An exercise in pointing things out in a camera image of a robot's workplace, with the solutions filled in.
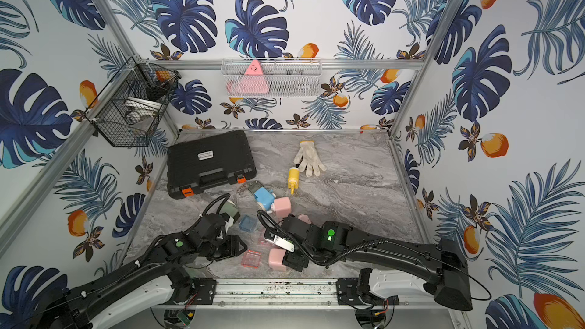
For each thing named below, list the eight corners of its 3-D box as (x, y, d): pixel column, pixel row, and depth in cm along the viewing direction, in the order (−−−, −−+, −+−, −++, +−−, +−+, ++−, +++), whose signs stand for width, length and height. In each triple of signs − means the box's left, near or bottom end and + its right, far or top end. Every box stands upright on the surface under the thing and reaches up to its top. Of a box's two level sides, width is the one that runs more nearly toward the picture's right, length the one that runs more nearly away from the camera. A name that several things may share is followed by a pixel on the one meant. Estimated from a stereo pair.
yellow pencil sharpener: (288, 194, 99) (288, 186, 94) (288, 173, 106) (288, 165, 101) (298, 194, 99) (299, 186, 94) (298, 173, 106) (298, 165, 101)
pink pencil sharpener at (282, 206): (277, 219, 92) (277, 211, 87) (274, 207, 95) (272, 199, 90) (292, 214, 93) (292, 206, 88) (288, 202, 97) (288, 194, 91)
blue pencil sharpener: (252, 207, 95) (250, 201, 91) (259, 192, 100) (258, 186, 96) (270, 212, 94) (269, 206, 90) (277, 197, 98) (276, 191, 94)
